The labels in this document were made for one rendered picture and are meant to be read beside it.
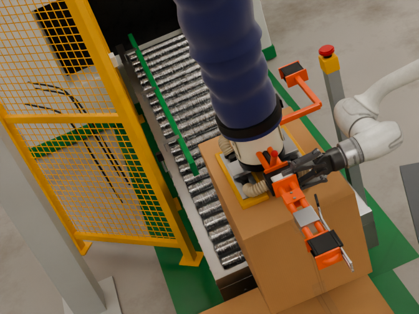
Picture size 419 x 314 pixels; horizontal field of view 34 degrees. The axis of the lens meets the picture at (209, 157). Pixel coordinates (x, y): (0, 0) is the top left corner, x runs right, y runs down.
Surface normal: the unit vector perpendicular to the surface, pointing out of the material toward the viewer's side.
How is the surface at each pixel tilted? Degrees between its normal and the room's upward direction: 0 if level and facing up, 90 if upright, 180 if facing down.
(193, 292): 0
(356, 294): 0
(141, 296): 0
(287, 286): 89
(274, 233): 89
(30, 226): 90
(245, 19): 99
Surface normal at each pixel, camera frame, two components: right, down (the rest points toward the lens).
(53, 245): 0.29, 0.54
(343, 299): -0.29, -0.74
